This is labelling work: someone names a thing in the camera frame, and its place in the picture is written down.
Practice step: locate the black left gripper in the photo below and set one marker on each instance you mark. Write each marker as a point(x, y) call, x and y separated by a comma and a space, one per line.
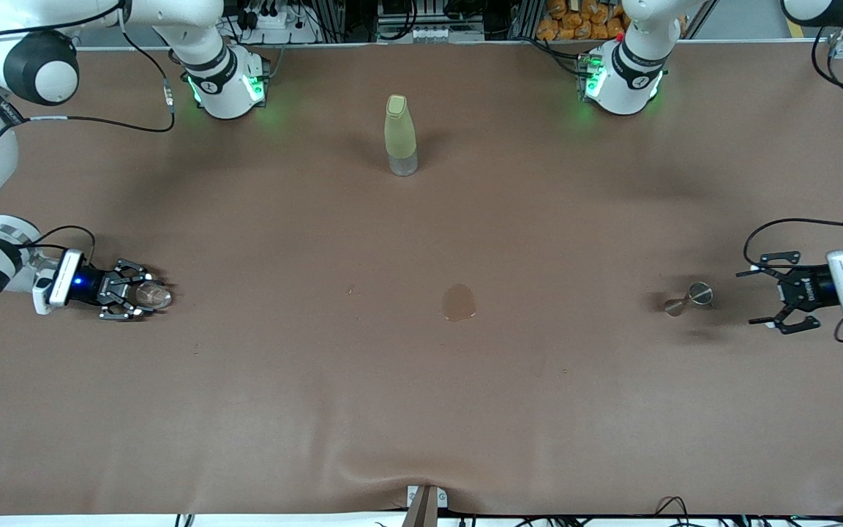
point(809, 288)

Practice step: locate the green bottle with clear base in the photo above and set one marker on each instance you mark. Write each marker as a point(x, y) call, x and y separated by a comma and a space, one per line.
point(399, 132)

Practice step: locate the brown liquid puddle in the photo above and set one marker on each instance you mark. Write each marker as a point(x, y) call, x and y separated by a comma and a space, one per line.
point(458, 302)

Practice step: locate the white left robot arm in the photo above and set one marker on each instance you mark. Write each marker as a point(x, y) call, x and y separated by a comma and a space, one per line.
point(623, 88)

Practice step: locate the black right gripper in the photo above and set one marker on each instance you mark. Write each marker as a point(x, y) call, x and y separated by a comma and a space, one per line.
point(92, 288)

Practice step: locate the metal table edge bracket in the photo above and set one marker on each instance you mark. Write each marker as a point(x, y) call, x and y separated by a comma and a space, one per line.
point(421, 509)

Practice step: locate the brown table mat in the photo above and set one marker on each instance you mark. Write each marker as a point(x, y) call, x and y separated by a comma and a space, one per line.
point(421, 410)

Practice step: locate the black white electronics unit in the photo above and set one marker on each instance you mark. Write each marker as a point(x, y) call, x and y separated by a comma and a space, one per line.
point(429, 33)

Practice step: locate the orange bread pile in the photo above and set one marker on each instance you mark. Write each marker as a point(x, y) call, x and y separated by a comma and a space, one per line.
point(575, 22)

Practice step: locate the white power strip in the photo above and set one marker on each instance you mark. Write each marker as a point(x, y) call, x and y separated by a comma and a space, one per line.
point(275, 20)

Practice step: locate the steel cone jigger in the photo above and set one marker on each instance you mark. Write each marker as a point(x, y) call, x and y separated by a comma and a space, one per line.
point(699, 293)

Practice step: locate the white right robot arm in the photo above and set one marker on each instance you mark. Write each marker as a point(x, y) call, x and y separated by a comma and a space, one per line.
point(224, 99)

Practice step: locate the clear glass cup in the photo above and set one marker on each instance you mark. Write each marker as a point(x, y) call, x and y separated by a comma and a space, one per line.
point(154, 296)

